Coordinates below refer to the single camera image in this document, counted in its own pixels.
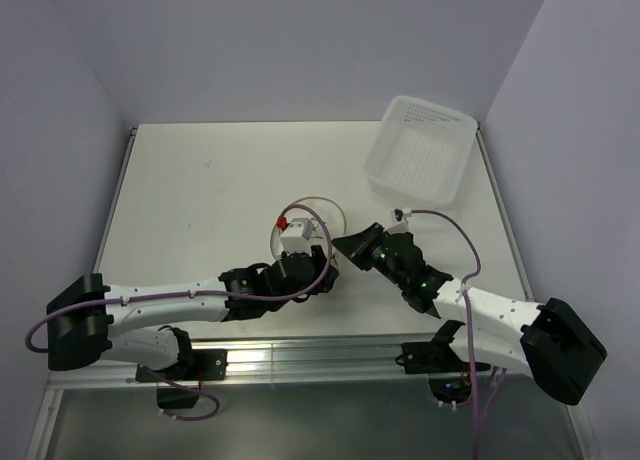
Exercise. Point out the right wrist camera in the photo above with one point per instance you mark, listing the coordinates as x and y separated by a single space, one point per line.
400 221

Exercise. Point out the aluminium mounting rail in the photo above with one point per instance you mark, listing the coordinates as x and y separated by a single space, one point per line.
295 360

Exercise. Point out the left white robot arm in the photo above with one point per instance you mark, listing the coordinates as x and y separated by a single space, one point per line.
91 321

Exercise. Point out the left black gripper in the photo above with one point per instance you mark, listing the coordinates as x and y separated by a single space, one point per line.
321 263

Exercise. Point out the white mesh laundry bag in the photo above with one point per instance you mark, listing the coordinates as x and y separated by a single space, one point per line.
329 213

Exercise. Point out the white plastic tray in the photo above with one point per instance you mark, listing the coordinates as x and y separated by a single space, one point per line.
420 152

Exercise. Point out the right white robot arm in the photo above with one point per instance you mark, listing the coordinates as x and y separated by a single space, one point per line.
546 342

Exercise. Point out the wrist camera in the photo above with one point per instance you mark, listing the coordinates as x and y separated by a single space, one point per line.
400 221
292 236

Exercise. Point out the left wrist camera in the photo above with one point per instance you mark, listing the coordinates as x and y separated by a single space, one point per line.
292 236

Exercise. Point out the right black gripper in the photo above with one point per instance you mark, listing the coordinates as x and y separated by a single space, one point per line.
358 244

